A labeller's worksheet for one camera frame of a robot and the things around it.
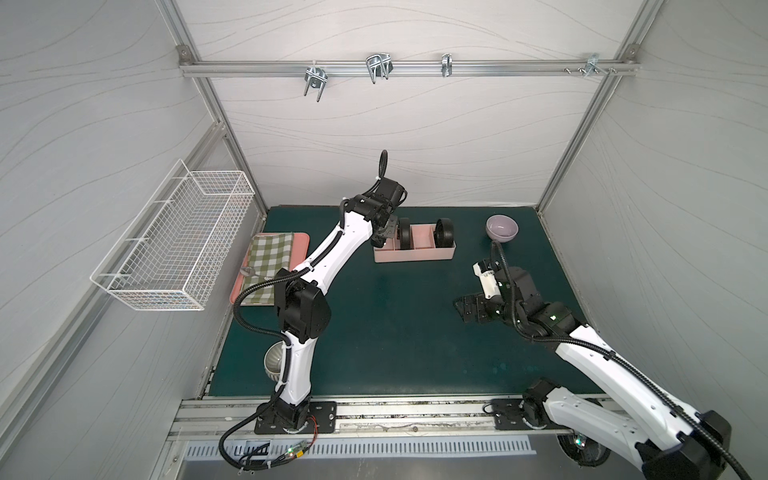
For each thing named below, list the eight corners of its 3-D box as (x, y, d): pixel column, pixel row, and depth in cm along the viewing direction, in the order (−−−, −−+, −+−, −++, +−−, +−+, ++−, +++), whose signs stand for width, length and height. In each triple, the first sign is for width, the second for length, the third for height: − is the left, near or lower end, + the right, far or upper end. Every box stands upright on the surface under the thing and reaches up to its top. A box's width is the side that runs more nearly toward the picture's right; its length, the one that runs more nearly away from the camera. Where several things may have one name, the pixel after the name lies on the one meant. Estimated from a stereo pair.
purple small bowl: (486, 244, 111) (490, 233, 107) (481, 225, 118) (484, 214, 113) (515, 244, 111) (520, 233, 107) (508, 225, 118) (513, 214, 113)
